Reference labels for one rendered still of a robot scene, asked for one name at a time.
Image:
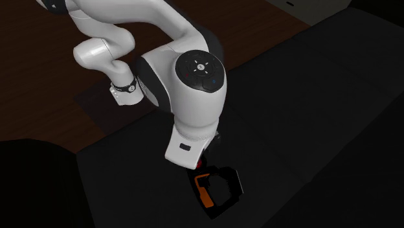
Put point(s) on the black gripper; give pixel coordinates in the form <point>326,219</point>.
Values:
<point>217,186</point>

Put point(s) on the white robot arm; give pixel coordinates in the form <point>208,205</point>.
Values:
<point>195,107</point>

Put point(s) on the black and orange flat object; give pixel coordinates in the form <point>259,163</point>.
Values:
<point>205,197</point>

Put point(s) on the dark robot stand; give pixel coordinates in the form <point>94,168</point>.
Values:
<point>98,110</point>

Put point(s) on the grey cabinet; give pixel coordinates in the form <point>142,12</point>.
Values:
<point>315,11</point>

